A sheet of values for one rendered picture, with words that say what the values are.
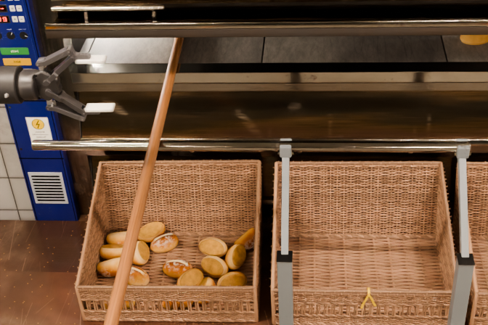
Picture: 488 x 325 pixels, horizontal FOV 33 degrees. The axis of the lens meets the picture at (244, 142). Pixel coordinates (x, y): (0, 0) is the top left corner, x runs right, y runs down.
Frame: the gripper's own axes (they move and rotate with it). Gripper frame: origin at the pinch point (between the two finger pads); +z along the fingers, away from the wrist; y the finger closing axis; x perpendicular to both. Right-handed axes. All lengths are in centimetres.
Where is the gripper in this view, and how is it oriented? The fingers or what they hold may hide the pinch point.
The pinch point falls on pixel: (105, 83)
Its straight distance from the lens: 198.1
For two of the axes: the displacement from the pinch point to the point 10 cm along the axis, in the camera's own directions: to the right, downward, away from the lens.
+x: -0.6, 5.9, -8.0
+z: 10.0, -0.1, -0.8
